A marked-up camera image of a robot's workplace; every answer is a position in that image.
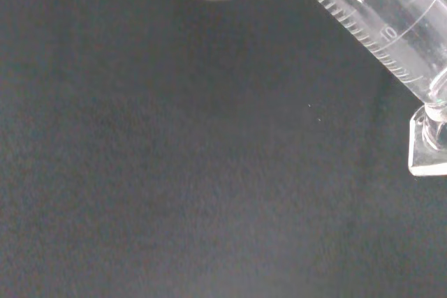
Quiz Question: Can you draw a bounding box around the black bench cloth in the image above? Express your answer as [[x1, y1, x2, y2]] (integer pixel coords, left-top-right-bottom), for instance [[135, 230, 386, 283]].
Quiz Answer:
[[0, 0, 447, 298]]

